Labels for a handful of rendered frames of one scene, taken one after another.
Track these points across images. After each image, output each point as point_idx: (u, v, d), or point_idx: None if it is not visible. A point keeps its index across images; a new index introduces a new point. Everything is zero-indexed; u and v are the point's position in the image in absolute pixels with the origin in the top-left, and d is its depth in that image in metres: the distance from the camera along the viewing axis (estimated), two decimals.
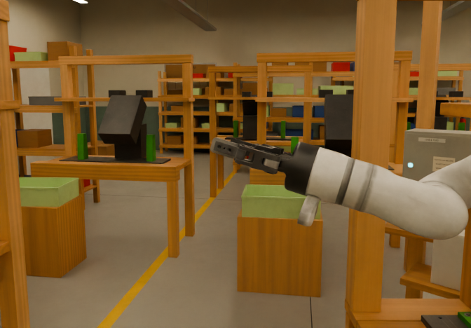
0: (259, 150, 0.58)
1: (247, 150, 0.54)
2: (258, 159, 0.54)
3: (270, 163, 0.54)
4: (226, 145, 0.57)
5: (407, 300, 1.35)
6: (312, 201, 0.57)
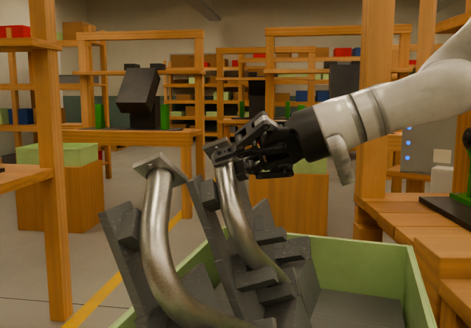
0: None
1: (239, 131, 0.56)
2: (249, 127, 0.54)
3: (258, 120, 0.53)
4: (224, 148, 0.57)
5: (407, 193, 1.59)
6: None
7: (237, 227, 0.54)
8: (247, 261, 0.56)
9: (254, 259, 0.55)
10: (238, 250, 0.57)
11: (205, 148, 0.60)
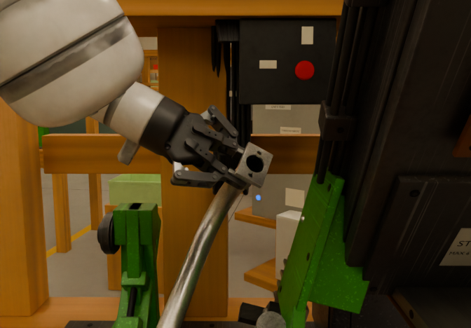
0: (217, 134, 0.56)
1: (233, 128, 0.58)
2: (223, 121, 0.59)
3: (215, 113, 0.59)
4: None
5: (96, 299, 0.97)
6: None
7: None
8: None
9: None
10: (216, 232, 0.63)
11: (270, 159, 0.56)
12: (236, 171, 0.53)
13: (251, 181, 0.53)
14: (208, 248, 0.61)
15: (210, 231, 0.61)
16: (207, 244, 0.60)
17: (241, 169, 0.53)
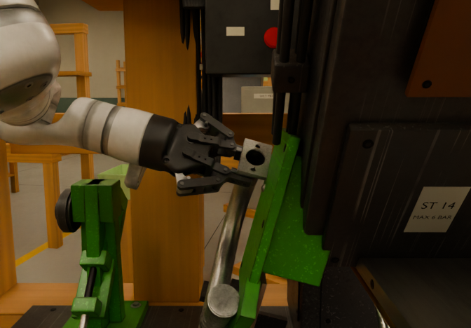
0: (214, 139, 0.57)
1: (228, 130, 0.58)
2: (217, 125, 0.59)
3: (208, 120, 0.60)
4: None
5: (65, 285, 0.93)
6: None
7: None
8: None
9: None
10: (239, 237, 0.62)
11: (270, 150, 0.55)
12: (237, 168, 0.53)
13: (255, 174, 0.52)
14: (233, 254, 0.60)
15: (232, 237, 0.61)
16: (230, 249, 0.60)
17: (242, 165, 0.53)
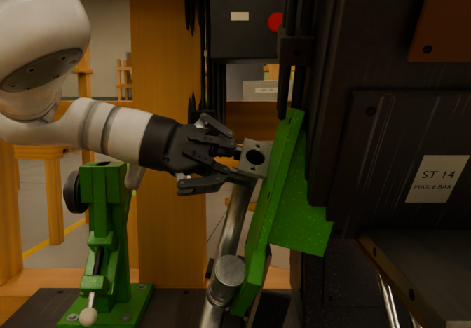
0: (214, 139, 0.57)
1: (228, 130, 0.58)
2: (217, 126, 0.59)
3: (208, 120, 0.60)
4: None
5: (71, 270, 0.94)
6: None
7: None
8: None
9: None
10: (239, 237, 0.62)
11: (270, 149, 0.55)
12: (237, 167, 0.53)
13: (255, 174, 0.52)
14: (233, 254, 0.60)
15: (232, 237, 0.60)
16: (230, 251, 0.59)
17: (242, 165, 0.53)
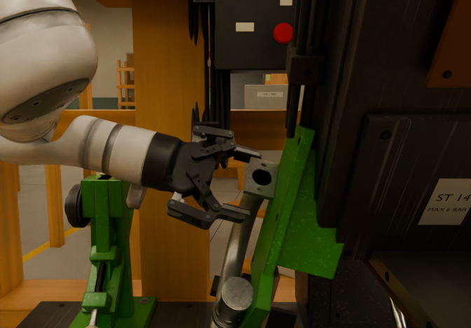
0: (213, 147, 0.56)
1: (225, 131, 0.58)
2: (212, 132, 0.58)
3: (200, 130, 0.58)
4: (246, 148, 0.57)
5: (72, 282, 0.93)
6: None
7: None
8: None
9: None
10: (244, 257, 0.60)
11: (277, 169, 0.54)
12: (244, 188, 0.51)
13: (262, 195, 0.51)
14: (238, 275, 0.58)
15: (237, 257, 0.59)
16: (235, 271, 0.58)
17: (248, 185, 0.51)
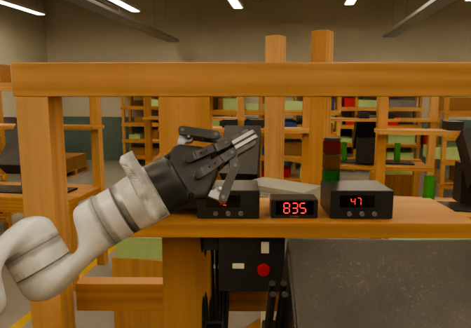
0: (219, 169, 0.58)
1: None
2: (232, 185, 0.56)
3: (228, 196, 0.55)
4: (245, 151, 0.58)
5: None
6: None
7: None
8: None
9: None
10: None
11: None
12: None
13: None
14: None
15: None
16: None
17: None
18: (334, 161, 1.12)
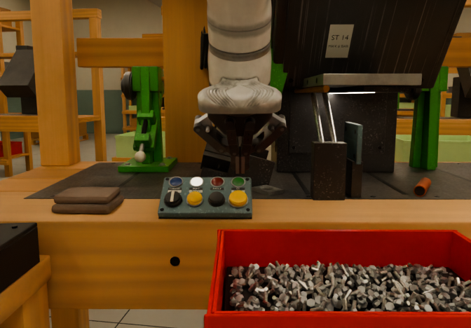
0: None
1: None
2: (206, 135, 0.55)
3: (198, 128, 0.55)
4: (230, 155, 0.59)
5: (115, 162, 1.31)
6: (219, 87, 0.45)
7: None
8: None
9: None
10: None
11: None
12: None
13: None
14: None
15: None
16: None
17: None
18: None
